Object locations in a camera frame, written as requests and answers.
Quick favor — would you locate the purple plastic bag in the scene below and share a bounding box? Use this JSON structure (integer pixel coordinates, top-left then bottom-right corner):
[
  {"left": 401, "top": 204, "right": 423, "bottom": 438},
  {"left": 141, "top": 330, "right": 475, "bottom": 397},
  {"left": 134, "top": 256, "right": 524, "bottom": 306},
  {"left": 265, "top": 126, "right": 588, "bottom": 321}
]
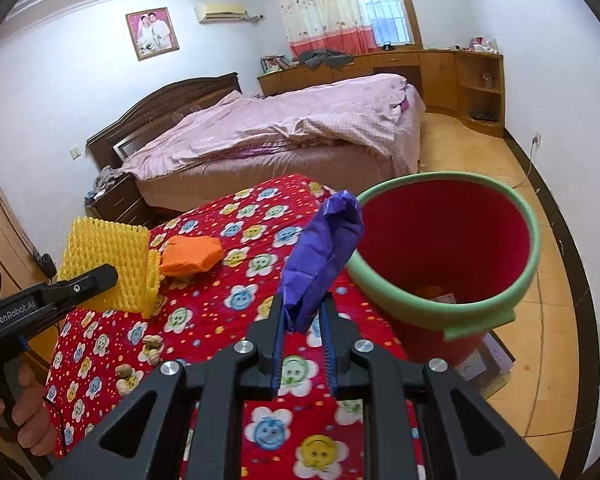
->
[{"left": 278, "top": 191, "right": 364, "bottom": 333}]

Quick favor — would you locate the yellow foam fruit net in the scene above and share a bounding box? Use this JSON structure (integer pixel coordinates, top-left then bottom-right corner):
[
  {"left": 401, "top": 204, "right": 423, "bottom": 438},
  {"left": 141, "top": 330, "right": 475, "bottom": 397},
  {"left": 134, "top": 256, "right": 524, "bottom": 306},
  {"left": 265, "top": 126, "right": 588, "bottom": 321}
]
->
[{"left": 58, "top": 217, "right": 162, "bottom": 318}]

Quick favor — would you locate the orange foam wrapper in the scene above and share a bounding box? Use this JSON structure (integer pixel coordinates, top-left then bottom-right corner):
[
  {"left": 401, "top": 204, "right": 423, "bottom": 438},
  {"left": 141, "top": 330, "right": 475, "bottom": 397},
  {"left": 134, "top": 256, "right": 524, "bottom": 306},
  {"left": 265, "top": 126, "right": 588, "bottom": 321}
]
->
[{"left": 160, "top": 235, "right": 226, "bottom": 278}]

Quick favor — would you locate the person's left hand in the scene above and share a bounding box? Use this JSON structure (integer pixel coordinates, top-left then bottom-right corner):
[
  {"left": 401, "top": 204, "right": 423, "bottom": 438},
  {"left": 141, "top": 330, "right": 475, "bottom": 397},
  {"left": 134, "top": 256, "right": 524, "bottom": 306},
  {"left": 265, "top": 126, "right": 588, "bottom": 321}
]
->
[{"left": 0, "top": 363, "right": 57, "bottom": 456}]

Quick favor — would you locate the black power adapter plug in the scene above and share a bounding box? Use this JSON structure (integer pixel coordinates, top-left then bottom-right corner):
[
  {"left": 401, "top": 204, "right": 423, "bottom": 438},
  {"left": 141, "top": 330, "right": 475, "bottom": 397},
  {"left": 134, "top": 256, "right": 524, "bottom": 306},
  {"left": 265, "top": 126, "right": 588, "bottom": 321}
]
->
[{"left": 33, "top": 250, "right": 57, "bottom": 280}]

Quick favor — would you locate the red bin with green rim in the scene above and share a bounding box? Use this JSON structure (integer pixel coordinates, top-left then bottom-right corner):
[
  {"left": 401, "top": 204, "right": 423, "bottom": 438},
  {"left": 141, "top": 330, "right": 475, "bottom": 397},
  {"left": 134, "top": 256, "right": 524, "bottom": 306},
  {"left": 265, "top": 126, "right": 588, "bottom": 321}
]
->
[{"left": 347, "top": 171, "right": 541, "bottom": 365}]

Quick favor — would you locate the walnut shell piece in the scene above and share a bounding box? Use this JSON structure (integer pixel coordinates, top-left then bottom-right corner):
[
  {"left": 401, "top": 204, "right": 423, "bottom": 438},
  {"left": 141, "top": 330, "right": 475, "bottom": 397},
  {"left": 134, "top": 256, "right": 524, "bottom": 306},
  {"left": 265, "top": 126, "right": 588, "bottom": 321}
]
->
[{"left": 138, "top": 335, "right": 164, "bottom": 366}]

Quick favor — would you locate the dark wooden nightstand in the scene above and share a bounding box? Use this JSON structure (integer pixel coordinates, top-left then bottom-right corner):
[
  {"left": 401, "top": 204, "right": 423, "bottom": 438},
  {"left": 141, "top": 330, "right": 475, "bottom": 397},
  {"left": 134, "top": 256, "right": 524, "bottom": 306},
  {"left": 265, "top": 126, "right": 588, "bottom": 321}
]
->
[{"left": 85, "top": 174, "right": 152, "bottom": 226}]

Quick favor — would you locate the bed with brown sheet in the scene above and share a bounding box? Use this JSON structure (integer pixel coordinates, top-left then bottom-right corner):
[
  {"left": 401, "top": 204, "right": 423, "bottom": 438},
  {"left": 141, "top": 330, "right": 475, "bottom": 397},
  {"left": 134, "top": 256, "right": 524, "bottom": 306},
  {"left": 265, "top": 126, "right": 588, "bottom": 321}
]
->
[{"left": 137, "top": 86, "right": 425, "bottom": 212}]

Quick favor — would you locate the dark wooden headboard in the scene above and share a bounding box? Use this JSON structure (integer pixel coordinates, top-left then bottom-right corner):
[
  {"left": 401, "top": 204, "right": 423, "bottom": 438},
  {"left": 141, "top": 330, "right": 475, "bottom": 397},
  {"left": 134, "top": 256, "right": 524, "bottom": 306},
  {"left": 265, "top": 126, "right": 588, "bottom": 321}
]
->
[{"left": 86, "top": 73, "right": 242, "bottom": 169}]

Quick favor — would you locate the pink quilt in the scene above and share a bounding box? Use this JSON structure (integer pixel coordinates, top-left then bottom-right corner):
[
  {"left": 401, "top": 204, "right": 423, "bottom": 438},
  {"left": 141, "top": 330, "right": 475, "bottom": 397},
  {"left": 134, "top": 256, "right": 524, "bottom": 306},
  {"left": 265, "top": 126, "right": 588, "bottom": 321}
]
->
[{"left": 122, "top": 74, "right": 426, "bottom": 181}]

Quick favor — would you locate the grey clothes pile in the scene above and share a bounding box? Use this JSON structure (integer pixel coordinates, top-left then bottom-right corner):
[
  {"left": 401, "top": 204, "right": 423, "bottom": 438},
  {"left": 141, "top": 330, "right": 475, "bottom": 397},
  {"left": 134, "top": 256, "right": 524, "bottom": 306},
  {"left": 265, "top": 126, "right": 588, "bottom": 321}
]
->
[{"left": 298, "top": 49, "right": 354, "bottom": 70}]

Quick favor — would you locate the wooden desk cabinet unit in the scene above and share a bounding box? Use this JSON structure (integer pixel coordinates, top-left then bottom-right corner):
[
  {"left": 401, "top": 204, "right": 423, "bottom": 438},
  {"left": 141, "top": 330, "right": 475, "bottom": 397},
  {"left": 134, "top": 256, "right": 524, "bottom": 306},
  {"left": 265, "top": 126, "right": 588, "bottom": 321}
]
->
[{"left": 259, "top": 49, "right": 505, "bottom": 138}]

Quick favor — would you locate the red and white curtain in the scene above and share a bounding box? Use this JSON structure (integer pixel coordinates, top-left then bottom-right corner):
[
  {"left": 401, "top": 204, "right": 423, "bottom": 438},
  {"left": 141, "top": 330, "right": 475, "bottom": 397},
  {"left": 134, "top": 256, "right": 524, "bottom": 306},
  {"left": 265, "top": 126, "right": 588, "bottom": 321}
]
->
[{"left": 278, "top": 0, "right": 377, "bottom": 58}]

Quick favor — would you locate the framed wedding photo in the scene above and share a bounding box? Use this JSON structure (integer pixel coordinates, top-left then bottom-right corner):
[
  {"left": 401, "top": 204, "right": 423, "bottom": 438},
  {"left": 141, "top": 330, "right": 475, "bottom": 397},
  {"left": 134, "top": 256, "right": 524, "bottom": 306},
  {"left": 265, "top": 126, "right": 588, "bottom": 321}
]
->
[{"left": 125, "top": 8, "right": 180, "bottom": 61}]

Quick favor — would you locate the cable on floor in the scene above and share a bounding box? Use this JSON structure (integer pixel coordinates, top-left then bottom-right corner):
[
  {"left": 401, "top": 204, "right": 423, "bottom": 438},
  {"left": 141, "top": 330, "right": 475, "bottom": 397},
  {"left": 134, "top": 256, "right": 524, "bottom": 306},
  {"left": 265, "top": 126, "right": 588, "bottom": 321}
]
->
[{"left": 509, "top": 133, "right": 544, "bottom": 191}]

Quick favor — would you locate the wall air conditioner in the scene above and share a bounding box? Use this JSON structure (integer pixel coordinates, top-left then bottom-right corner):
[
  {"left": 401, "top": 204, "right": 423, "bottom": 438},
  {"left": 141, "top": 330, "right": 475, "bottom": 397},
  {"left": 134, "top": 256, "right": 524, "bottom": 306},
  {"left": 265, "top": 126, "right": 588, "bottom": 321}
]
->
[{"left": 195, "top": 3, "right": 264, "bottom": 24}]

